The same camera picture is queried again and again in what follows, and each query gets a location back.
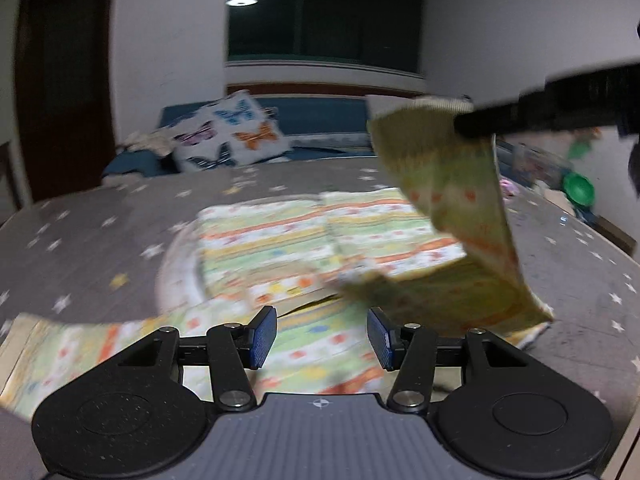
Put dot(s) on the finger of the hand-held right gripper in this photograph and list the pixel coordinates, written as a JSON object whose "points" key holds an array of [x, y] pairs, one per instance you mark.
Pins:
{"points": [[492, 119]]}

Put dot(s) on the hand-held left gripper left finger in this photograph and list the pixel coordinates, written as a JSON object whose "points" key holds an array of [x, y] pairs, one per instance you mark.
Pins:
{"points": [[262, 337]]}

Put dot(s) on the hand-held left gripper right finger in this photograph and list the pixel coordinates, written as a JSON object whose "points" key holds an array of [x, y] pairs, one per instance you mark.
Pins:
{"points": [[381, 340]]}

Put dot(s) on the green patterned striped garment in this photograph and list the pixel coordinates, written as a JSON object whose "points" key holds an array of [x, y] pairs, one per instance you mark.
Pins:
{"points": [[300, 240]]}

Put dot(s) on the green plastic bowl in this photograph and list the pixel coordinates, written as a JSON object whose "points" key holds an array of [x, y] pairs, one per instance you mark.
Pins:
{"points": [[580, 189]]}

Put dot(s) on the brown wooden stool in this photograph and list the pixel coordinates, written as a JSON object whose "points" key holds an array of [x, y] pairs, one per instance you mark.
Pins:
{"points": [[617, 235]]}

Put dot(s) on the blue sofa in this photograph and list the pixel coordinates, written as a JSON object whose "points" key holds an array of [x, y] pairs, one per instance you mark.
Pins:
{"points": [[320, 115]]}

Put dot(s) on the dark window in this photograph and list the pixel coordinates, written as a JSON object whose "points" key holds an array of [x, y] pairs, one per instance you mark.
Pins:
{"points": [[325, 15]]}

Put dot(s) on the butterfly print pillow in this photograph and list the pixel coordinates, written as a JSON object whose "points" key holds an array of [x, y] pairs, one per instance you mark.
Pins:
{"points": [[230, 132]]}

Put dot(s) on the cream knit cloth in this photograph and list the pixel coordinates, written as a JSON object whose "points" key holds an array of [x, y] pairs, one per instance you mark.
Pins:
{"points": [[147, 142]]}

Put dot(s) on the dark wooden door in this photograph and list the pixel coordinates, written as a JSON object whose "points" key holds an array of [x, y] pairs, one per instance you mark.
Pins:
{"points": [[65, 85]]}

